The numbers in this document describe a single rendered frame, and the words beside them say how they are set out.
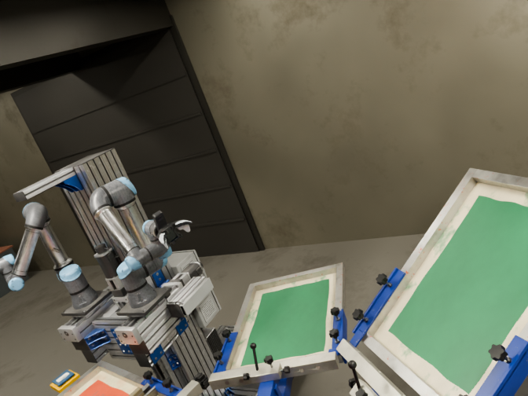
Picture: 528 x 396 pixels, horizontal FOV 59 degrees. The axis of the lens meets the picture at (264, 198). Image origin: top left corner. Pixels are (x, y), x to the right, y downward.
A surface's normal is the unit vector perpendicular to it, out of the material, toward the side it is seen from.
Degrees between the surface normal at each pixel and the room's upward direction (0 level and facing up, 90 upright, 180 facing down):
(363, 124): 90
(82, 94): 90
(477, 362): 32
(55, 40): 90
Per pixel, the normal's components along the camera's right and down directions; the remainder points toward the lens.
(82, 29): 0.83, -0.14
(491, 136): -0.44, 0.43
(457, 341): -0.76, -0.54
